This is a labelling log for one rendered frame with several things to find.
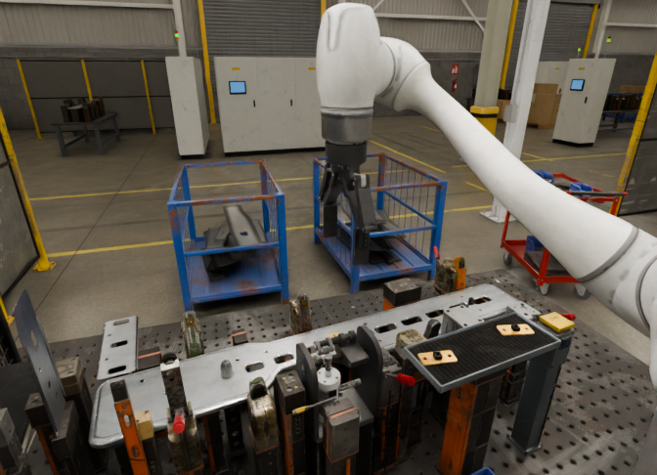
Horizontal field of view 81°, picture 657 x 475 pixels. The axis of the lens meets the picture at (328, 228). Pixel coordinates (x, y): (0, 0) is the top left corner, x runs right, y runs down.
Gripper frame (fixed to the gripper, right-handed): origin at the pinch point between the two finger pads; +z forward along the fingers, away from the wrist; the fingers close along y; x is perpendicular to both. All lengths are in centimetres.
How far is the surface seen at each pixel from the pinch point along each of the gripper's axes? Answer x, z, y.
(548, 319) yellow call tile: -58, 30, -7
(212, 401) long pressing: 28, 46, 17
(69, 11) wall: 203, -190, 1459
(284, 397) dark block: 13.8, 34.6, 0.1
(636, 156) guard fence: -465, 60, 193
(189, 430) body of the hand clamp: 34, 41, 6
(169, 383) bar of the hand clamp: 36.3, 29.1, 8.3
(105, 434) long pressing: 52, 46, 17
